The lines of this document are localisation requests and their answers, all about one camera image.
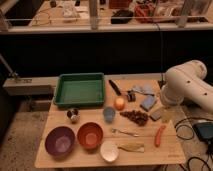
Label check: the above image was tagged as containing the orange carrot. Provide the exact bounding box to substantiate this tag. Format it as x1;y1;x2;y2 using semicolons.
154;125;166;147

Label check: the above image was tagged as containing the orange bowl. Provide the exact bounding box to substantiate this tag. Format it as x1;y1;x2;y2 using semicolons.
77;122;103;150

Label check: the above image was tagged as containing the black power adapter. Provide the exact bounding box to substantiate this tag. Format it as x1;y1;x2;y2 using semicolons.
193;122;213;141

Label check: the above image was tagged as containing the grey sponge block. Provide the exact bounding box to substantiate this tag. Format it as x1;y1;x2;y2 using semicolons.
150;107;164;121

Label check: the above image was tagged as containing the red tool on shelf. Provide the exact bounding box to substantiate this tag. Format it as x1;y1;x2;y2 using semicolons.
134;4;154;23

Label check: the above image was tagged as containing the blue sponge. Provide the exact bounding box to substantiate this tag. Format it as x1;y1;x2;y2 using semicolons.
140;95;157;111

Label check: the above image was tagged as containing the blue plastic cup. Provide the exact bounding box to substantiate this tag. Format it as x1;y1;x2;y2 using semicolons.
103;107;115;123

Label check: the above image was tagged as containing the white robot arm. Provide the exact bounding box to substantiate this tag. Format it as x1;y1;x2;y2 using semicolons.
160;60;213;122

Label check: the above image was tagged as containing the orange fruit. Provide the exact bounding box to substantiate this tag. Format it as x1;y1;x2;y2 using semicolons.
114;97;125;110

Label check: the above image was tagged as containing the metal fork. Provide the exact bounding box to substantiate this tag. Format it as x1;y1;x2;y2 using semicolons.
110;128;139;137

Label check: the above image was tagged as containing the black bag on shelf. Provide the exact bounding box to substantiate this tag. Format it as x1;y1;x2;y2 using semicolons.
111;9;133;24

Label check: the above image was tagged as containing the green plastic tray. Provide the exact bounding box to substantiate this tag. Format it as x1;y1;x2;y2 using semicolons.
53;73;105;108

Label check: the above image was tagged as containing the small white bowl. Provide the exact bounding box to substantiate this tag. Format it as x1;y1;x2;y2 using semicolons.
100;141;119;163

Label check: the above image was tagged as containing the black cable on floor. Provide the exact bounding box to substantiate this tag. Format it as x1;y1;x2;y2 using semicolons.
174;117;213;171

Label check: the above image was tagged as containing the black hanging cable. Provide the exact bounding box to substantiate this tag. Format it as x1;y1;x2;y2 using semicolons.
153;22;166;88

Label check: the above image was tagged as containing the blue grey cloth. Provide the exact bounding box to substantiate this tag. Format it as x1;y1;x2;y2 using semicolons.
132;85;155;96

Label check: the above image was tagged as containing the bunch of dark grapes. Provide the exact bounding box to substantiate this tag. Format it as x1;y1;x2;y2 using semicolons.
120;110;148;126

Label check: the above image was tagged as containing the purple bowl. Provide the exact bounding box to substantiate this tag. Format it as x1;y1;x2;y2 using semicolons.
45;126;75;158

